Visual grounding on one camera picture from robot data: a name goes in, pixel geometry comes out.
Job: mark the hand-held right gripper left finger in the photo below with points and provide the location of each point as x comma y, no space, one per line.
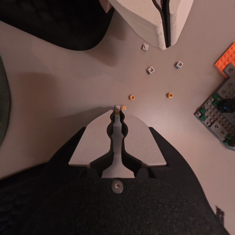
90,143

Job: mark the white desk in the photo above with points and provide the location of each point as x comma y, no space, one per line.
73,88

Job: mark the orange brick baseplate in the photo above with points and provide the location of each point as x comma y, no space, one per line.
225,60

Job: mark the dark green clothing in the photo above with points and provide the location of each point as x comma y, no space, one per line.
3,102

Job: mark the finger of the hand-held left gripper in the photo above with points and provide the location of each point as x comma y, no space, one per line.
177,18
137,18

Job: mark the black quilted cushion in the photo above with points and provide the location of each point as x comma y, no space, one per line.
55,23

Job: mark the small grey brick plate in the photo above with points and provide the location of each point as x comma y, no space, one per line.
117,108

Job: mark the grey brick build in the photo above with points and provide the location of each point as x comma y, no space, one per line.
216,117

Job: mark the grey square brick plate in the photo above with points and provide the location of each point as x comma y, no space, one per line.
150,70
145,47
179,64

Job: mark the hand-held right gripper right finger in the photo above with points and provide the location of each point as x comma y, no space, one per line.
141,141

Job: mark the black quilted seat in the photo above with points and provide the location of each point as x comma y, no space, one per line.
12,205

